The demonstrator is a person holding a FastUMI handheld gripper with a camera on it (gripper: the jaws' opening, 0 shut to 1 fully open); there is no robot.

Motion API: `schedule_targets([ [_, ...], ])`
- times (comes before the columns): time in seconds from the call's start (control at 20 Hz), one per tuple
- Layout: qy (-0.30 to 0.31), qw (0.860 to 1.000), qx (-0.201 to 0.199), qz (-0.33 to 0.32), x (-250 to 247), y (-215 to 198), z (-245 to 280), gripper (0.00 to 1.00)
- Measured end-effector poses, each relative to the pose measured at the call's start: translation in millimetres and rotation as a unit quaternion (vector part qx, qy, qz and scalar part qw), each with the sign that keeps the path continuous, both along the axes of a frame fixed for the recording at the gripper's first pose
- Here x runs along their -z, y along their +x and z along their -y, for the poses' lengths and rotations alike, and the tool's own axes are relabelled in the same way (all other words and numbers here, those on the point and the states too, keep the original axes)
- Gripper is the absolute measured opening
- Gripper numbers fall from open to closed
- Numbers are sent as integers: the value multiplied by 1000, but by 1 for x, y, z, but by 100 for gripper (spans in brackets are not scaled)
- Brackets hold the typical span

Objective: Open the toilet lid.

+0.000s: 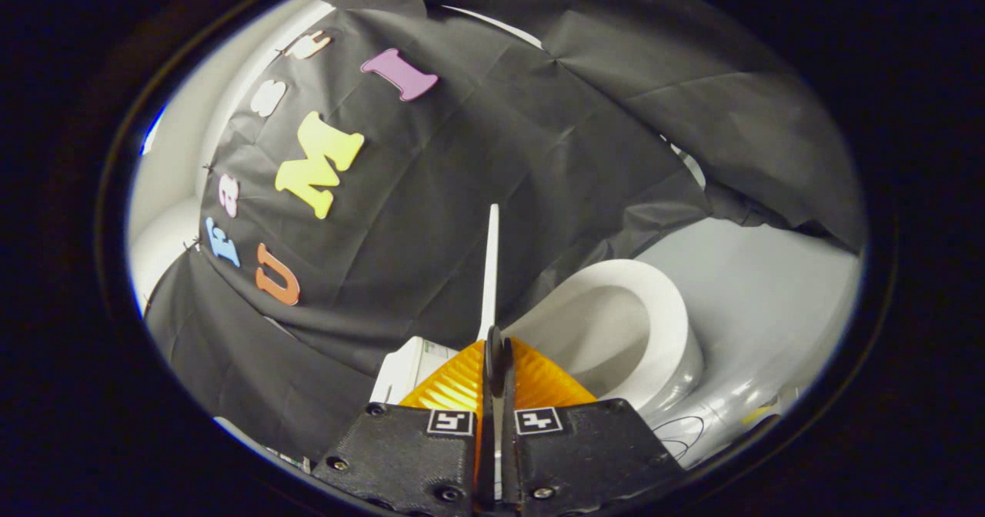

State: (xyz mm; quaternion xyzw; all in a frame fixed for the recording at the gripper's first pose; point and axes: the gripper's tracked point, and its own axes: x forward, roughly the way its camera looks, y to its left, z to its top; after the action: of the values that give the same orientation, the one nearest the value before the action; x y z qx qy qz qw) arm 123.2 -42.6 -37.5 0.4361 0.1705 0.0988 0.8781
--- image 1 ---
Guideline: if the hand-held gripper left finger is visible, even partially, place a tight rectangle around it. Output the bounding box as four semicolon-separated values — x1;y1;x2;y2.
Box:
312;326;498;515

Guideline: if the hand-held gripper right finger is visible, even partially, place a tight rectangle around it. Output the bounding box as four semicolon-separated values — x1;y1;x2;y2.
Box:
492;329;686;515

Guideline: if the white toilet lid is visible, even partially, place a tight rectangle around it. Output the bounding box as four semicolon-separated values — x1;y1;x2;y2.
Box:
477;204;503;499

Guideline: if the white toilet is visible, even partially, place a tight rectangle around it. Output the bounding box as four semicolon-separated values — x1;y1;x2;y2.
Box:
369;259;706;419

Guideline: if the white toilet seat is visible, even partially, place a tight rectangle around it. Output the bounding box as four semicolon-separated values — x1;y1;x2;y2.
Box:
504;259;691;412

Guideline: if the black backdrop cloth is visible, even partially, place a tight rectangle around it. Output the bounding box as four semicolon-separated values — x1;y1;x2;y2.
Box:
142;0;867;464

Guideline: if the thin black cable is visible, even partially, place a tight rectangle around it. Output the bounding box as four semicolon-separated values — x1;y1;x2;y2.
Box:
650;415;706;460

